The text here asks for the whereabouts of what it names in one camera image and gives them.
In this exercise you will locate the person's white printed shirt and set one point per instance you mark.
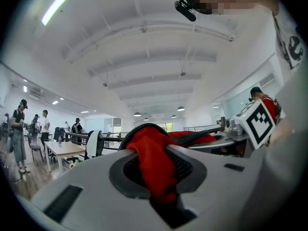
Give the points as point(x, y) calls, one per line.
point(285, 20)

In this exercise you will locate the black head camera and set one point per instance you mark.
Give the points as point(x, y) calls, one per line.
point(185, 9)

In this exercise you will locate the wooden table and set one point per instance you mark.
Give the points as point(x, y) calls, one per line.
point(65, 149)

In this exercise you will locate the white cloth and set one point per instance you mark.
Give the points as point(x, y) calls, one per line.
point(92, 143)

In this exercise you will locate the long ceiling light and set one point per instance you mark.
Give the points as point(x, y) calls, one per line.
point(57, 5)

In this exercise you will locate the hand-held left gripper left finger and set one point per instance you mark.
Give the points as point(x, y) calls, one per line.
point(96, 196)

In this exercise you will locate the large pendant lamp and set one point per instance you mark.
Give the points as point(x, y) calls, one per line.
point(181, 109)
point(137, 114)

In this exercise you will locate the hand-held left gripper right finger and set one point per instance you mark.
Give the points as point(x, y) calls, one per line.
point(221, 184)

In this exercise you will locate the person's right forearm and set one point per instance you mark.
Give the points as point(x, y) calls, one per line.
point(281, 131)

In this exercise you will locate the large window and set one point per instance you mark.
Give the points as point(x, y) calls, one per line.
point(169, 127)

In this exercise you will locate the clear water bottle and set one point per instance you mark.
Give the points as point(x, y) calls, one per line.
point(60, 141)

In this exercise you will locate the dark side chair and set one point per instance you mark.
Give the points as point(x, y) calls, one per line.
point(33, 147)

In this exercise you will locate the black metal railing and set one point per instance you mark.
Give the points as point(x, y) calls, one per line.
point(77, 135)

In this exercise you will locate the red cloth with black trim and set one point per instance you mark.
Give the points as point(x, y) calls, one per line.
point(154, 157)

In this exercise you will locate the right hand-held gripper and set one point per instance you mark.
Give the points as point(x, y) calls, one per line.
point(260, 124)

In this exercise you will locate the ceiling air conditioner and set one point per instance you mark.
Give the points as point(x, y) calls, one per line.
point(36, 94)

